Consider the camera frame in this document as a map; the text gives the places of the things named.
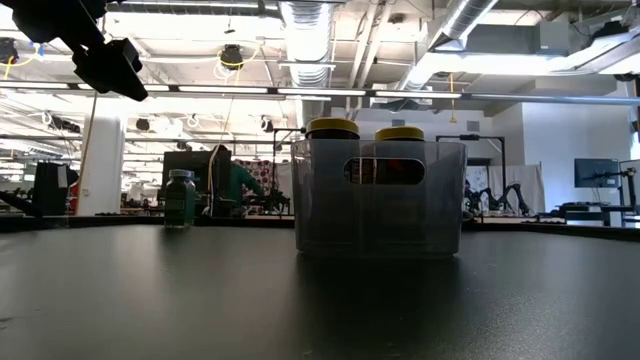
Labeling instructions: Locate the grey ventilation box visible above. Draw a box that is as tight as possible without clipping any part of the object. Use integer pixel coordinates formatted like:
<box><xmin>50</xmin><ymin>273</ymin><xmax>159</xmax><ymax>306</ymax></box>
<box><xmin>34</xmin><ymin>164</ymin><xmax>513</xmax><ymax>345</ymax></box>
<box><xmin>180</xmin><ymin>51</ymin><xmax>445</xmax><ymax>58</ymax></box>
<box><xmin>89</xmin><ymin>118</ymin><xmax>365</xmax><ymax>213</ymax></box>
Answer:
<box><xmin>529</xmin><ymin>19</ymin><xmax>571</xmax><ymax>56</ymax></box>

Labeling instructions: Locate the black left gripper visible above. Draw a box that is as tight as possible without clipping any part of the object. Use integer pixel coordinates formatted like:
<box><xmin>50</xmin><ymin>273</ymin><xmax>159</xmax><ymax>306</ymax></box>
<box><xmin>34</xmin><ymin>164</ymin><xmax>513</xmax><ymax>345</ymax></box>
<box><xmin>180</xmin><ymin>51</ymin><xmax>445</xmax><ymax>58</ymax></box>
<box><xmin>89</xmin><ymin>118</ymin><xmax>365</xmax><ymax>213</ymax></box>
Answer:
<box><xmin>12</xmin><ymin>0</ymin><xmax>149</xmax><ymax>102</ymax></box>

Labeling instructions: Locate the black ceiling device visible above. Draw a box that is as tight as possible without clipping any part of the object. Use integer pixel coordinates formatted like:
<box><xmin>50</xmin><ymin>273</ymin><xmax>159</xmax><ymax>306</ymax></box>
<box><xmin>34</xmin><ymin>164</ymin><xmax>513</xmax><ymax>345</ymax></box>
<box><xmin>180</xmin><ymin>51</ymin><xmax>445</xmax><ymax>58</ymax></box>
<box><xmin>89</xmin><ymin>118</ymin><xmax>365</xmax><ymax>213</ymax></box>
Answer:
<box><xmin>49</xmin><ymin>115</ymin><xmax>81</xmax><ymax>134</ymax></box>

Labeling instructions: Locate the person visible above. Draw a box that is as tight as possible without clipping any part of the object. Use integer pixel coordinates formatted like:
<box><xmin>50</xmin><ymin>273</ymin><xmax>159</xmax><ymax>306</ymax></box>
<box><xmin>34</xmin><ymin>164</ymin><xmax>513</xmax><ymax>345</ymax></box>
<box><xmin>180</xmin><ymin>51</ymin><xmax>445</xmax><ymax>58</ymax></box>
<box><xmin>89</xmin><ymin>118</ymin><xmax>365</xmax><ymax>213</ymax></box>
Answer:
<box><xmin>212</xmin><ymin>144</ymin><xmax>266</xmax><ymax>216</ymax></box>

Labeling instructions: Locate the white curtain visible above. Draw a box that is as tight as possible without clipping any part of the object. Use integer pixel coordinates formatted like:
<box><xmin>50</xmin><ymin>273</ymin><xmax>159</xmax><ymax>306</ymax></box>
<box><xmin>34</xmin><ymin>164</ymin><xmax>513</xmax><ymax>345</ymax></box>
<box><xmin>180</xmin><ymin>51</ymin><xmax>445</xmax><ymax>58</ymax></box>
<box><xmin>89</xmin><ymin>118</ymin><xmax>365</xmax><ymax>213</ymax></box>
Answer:
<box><xmin>487</xmin><ymin>164</ymin><xmax>546</xmax><ymax>212</ymax></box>

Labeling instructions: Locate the black cabinet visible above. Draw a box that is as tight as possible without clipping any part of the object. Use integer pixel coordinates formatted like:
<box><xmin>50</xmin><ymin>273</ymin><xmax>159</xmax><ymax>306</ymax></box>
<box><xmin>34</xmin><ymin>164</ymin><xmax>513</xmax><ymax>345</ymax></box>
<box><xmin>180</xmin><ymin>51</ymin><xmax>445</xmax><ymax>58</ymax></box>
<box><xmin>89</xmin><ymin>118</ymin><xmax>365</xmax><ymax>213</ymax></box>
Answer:
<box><xmin>32</xmin><ymin>161</ymin><xmax>80</xmax><ymax>216</ymax></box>

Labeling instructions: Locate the black background desk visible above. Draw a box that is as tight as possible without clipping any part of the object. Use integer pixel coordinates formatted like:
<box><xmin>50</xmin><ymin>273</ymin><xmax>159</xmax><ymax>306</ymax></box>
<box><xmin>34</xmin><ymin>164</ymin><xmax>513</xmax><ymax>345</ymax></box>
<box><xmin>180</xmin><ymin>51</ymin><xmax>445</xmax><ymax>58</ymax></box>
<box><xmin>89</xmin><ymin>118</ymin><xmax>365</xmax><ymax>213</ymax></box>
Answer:
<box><xmin>543</xmin><ymin>201</ymin><xmax>640</xmax><ymax>227</ymax></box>

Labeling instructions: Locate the red white patterned cloth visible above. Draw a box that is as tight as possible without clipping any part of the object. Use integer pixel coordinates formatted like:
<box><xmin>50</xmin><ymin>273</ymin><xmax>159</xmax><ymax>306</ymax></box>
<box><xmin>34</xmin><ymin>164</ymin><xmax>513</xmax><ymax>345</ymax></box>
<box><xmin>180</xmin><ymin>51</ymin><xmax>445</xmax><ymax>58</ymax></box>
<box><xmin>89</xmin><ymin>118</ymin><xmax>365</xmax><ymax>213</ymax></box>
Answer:
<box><xmin>239</xmin><ymin>159</ymin><xmax>281</xmax><ymax>201</ymax></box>

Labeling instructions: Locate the green lid spice jar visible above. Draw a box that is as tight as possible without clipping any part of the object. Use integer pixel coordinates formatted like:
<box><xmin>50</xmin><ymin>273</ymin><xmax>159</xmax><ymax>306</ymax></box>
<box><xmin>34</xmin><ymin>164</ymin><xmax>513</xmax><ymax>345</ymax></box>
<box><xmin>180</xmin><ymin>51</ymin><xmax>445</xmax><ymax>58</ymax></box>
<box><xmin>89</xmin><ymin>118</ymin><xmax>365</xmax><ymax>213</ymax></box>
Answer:
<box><xmin>163</xmin><ymin>168</ymin><xmax>197</xmax><ymax>230</ymax></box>

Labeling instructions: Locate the black stand frame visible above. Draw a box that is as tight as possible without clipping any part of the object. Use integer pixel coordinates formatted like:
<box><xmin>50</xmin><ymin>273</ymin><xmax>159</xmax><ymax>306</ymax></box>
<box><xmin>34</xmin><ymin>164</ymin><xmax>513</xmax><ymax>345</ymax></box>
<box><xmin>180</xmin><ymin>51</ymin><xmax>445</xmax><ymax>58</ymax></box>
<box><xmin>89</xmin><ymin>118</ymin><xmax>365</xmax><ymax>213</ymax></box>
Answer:
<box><xmin>434</xmin><ymin>133</ymin><xmax>507</xmax><ymax>216</ymax></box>

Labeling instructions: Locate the white column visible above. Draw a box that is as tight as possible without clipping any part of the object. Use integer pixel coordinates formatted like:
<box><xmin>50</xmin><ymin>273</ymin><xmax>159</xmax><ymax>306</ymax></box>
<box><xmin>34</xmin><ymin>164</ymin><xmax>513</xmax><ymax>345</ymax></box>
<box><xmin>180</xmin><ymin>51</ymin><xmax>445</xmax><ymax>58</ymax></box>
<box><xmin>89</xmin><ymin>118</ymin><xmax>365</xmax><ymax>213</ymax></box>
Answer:
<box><xmin>77</xmin><ymin>112</ymin><xmax>126</xmax><ymax>217</ymax></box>

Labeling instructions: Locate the large black monitor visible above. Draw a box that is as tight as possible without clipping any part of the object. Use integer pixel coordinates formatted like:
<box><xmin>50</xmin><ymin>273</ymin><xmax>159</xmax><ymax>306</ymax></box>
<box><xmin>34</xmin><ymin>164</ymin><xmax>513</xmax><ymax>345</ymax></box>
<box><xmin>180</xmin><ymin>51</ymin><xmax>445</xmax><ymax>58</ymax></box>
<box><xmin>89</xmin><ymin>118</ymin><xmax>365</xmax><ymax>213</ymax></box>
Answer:
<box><xmin>161</xmin><ymin>149</ymin><xmax>234</xmax><ymax>219</ymax></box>

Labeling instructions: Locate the yellow lid spice jar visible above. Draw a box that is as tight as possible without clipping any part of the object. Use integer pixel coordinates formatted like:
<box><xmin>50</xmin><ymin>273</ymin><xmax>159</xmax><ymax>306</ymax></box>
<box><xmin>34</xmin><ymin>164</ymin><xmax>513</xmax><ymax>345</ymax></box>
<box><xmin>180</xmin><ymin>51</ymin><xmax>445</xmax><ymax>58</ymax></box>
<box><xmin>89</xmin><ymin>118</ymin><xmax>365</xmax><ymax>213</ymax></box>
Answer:
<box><xmin>374</xmin><ymin>125</ymin><xmax>426</xmax><ymax>186</ymax></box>
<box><xmin>304</xmin><ymin>117</ymin><xmax>362</xmax><ymax>186</ymax></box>

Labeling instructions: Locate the silver ventilation duct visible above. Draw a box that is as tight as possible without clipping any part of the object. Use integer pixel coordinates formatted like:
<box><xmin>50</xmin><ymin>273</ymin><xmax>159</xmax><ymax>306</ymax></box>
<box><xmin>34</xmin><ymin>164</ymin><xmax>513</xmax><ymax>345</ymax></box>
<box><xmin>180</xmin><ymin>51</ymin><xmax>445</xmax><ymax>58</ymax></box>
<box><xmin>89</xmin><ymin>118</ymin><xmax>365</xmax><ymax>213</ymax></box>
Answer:
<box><xmin>279</xmin><ymin>0</ymin><xmax>335</xmax><ymax>129</ymax></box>
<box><xmin>399</xmin><ymin>0</ymin><xmax>501</xmax><ymax>89</ymax></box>

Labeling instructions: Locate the thin pale hanging cable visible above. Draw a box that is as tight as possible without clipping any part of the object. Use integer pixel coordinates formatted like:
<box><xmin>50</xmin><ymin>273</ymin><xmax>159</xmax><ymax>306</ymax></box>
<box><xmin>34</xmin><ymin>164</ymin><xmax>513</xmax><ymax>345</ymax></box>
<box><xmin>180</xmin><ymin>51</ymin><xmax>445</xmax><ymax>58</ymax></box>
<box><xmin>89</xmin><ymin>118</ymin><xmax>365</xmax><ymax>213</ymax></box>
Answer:
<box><xmin>206</xmin><ymin>94</ymin><xmax>236</xmax><ymax>201</ymax></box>

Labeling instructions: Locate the grey translucent plastic bin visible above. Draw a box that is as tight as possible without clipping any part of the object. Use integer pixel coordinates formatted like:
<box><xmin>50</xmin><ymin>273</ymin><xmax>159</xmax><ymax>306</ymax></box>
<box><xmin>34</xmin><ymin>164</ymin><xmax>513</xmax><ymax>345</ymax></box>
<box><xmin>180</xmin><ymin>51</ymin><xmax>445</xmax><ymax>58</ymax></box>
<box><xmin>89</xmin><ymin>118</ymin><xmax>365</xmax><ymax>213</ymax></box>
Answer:
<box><xmin>290</xmin><ymin>138</ymin><xmax>469</xmax><ymax>260</ymax></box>

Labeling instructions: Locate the black computer monitor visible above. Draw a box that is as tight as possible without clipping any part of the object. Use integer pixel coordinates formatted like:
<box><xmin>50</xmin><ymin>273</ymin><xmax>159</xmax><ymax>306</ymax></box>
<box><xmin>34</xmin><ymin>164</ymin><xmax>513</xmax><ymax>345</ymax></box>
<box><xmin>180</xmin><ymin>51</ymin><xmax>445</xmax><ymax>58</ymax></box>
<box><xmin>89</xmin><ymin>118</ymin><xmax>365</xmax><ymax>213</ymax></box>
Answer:
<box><xmin>573</xmin><ymin>158</ymin><xmax>621</xmax><ymax>189</ymax></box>

